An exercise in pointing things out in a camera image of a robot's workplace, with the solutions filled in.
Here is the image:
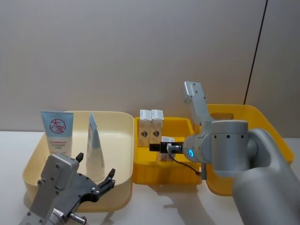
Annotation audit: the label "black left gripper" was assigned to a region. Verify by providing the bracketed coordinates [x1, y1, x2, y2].
[52, 152, 117, 220]

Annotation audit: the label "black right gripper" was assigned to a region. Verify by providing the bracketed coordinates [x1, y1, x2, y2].
[149, 141, 186, 155]

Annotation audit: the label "small white brown carton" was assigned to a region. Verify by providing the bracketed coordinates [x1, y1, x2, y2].
[159, 136, 176, 163]
[150, 109, 164, 147]
[139, 109, 152, 148]

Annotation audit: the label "blue white cream tube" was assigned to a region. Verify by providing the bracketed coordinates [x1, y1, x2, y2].
[85, 112, 107, 182]
[40, 110, 75, 158]

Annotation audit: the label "small yellow plastic tray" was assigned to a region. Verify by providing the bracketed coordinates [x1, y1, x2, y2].
[133, 116, 203, 186]

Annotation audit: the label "cream plastic bin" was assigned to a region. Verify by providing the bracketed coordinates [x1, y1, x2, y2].
[22, 110, 135, 213]

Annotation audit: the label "black wall cable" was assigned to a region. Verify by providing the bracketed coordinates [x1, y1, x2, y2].
[243, 0, 269, 105]

